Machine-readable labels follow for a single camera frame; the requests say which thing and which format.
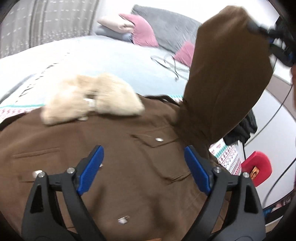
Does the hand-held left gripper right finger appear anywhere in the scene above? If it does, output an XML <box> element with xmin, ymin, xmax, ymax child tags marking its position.
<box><xmin>184</xmin><ymin>146</ymin><xmax>266</xmax><ymax>241</ymax></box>

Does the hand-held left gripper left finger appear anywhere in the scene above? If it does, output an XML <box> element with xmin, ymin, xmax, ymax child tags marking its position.
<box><xmin>21</xmin><ymin>145</ymin><xmax>107</xmax><ymax>241</ymax></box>

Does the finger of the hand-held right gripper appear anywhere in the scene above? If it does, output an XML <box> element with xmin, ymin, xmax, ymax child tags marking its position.
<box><xmin>246</xmin><ymin>21</ymin><xmax>276</xmax><ymax>39</ymax></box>

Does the brown coat with fur collar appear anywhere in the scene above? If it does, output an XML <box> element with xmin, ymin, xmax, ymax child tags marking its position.
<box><xmin>0</xmin><ymin>5</ymin><xmax>274</xmax><ymax>241</ymax></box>

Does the pink patterned knit blanket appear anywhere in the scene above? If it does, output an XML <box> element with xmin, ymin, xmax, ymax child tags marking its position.
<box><xmin>0</xmin><ymin>94</ymin><xmax>243</xmax><ymax>177</ymax></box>

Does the red bag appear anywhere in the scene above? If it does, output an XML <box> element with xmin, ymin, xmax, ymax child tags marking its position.
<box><xmin>240</xmin><ymin>151</ymin><xmax>273</xmax><ymax>187</ymax></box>

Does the black puffer jacket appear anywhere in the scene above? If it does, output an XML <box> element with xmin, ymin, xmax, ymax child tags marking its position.
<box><xmin>223</xmin><ymin>110</ymin><xmax>258</xmax><ymax>145</ymax></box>

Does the pink pillow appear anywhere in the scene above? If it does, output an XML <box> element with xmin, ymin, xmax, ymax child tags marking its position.
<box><xmin>173</xmin><ymin>41</ymin><xmax>196</xmax><ymax>67</ymax></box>
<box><xmin>119</xmin><ymin>13</ymin><xmax>159</xmax><ymax>47</ymax></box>

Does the grey padded headboard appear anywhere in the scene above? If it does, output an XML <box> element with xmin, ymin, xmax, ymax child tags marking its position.
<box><xmin>131</xmin><ymin>4</ymin><xmax>204</xmax><ymax>55</ymax></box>

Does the grey bed sheet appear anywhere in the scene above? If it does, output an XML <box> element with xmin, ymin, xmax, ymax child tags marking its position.
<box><xmin>21</xmin><ymin>35</ymin><xmax>193</xmax><ymax>109</ymax></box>

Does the grey lace-trimmed bedspread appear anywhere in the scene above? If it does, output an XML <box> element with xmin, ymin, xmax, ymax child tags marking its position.
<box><xmin>0</xmin><ymin>43</ymin><xmax>70</xmax><ymax>106</ymax></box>

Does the grey-blue folded quilt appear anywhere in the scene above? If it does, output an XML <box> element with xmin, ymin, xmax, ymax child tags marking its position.
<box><xmin>95</xmin><ymin>24</ymin><xmax>133</xmax><ymax>42</ymax></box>

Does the beige folded quilt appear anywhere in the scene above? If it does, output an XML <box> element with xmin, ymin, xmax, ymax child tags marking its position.
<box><xmin>97</xmin><ymin>16</ymin><xmax>134</xmax><ymax>33</ymax></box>

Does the grey patterned curtain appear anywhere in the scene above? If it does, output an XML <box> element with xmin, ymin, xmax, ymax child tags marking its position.
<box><xmin>0</xmin><ymin>0</ymin><xmax>101</xmax><ymax>59</ymax></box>

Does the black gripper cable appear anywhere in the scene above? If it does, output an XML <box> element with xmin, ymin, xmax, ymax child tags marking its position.
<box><xmin>262</xmin><ymin>58</ymin><xmax>296</xmax><ymax>205</ymax></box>

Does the black charger cable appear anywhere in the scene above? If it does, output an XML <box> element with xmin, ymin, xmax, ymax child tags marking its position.
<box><xmin>150</xmin><ymin>54</ymin><xmax>190</xmax><ymax>81</ymax></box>

